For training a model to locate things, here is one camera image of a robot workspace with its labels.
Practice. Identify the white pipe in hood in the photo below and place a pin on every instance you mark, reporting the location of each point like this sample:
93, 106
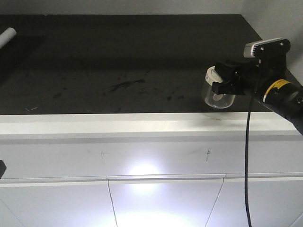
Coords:
6, 36

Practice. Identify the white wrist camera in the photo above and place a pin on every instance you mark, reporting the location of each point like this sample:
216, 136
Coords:
266, 48

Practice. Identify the white cabinet drawer front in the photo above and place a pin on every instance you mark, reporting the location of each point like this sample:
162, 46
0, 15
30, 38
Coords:
165, 202

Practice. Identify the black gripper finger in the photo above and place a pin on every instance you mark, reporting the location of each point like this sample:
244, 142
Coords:
2, 168
231, 70
229, 88

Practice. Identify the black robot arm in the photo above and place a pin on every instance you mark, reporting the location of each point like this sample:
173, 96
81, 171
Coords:
284, 98

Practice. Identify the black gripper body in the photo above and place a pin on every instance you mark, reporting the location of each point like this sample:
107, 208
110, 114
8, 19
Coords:
251, 75

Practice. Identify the glass jar with beige lid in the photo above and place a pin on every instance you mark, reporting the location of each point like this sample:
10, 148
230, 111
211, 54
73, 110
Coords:
210, 94

